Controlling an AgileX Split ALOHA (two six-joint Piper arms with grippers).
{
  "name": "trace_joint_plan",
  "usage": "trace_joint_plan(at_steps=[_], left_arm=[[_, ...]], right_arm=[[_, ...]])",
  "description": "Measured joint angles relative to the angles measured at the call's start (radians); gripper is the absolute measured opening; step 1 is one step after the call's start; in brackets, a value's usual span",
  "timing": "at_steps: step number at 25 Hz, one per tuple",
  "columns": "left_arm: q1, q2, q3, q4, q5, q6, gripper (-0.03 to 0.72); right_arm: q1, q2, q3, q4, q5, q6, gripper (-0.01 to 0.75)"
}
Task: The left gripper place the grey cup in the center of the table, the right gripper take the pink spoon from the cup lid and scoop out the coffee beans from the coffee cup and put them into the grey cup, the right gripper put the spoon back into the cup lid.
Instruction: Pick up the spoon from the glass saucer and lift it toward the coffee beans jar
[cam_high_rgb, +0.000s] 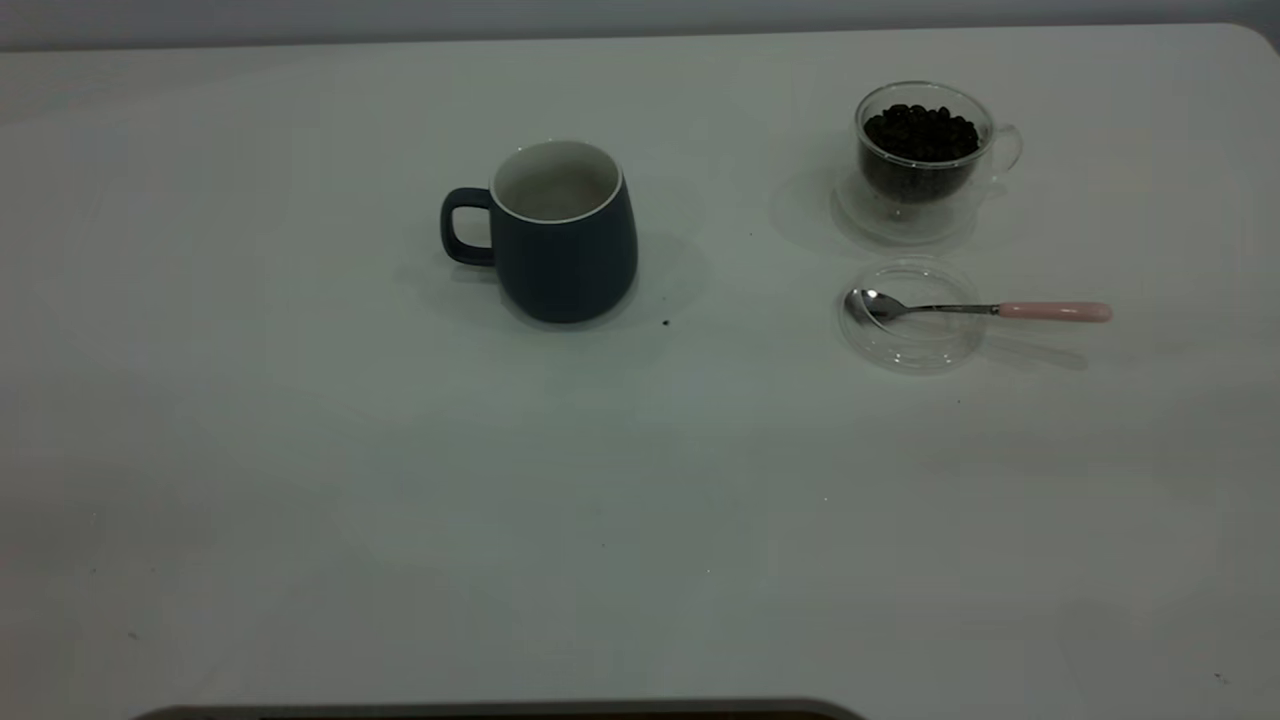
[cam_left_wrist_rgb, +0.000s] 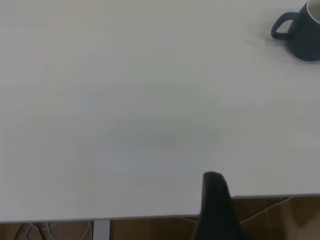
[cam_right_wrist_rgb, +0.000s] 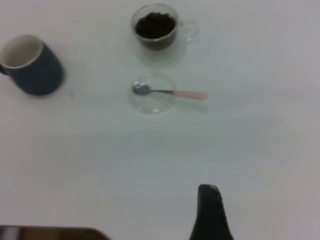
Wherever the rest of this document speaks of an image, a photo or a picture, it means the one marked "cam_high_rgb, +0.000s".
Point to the dark blue-grey ceramic mug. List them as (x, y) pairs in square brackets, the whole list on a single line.
[(570, 260)]

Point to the clear round glass lid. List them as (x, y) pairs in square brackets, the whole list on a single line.
[(915, 352)]

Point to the dark coffee beans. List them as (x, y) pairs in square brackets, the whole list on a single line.
[(922, 135)]

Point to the clear glass saucer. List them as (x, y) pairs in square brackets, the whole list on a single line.
[(850, 215)]

